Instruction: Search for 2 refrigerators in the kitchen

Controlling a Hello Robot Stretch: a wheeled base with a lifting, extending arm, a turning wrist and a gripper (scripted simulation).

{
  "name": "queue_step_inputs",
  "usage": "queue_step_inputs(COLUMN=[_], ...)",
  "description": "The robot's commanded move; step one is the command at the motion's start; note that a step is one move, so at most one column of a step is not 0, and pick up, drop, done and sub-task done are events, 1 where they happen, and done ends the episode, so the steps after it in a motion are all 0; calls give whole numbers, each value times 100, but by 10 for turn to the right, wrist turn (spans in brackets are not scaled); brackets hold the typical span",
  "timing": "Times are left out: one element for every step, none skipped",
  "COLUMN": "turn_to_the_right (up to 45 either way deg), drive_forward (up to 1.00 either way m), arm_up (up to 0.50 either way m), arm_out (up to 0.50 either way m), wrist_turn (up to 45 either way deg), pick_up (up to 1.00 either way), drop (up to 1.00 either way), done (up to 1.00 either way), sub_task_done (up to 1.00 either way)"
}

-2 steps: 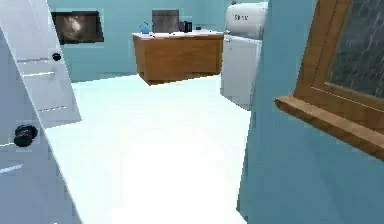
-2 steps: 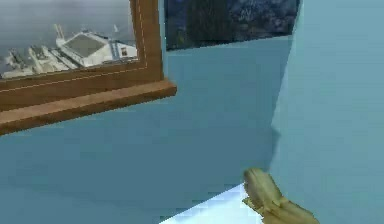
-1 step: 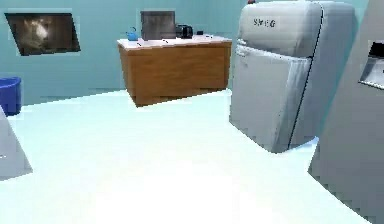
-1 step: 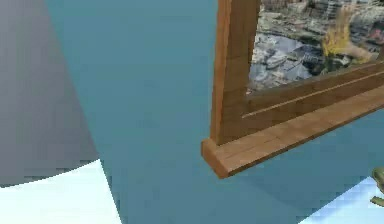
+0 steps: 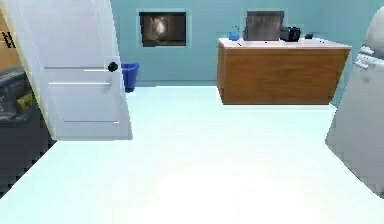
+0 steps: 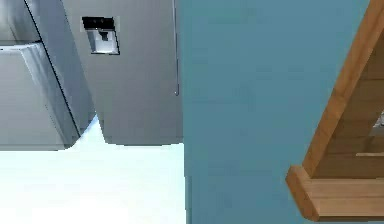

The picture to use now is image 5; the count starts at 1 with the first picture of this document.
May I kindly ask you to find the wooden counter with white top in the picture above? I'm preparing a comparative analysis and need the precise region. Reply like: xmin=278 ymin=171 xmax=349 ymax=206
xmin=216 ymin=37 xmax=353 ymax=106

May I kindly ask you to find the dark framed wall picture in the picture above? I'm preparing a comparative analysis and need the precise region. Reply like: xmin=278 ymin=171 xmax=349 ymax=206
xmin=138 ymin=11 xmax=188 ymax=48

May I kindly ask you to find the white room door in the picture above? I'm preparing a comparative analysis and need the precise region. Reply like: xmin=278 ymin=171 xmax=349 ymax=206
xmin=2 ymin=0 xmax=134 ymax=141

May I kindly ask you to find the dark grey bin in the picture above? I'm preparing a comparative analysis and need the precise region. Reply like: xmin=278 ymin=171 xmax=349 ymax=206
xmin=0 ymin=66 xmax=57 ymax=200

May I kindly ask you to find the blue waste bin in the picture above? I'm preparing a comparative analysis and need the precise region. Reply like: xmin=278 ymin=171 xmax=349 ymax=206
xmin=120 ymin=62 xmax=140 ymax=94

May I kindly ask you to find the white refrigerator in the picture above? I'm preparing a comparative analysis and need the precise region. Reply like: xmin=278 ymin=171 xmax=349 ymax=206
xmin=325 ymin=5 xmax=384 ymax=200

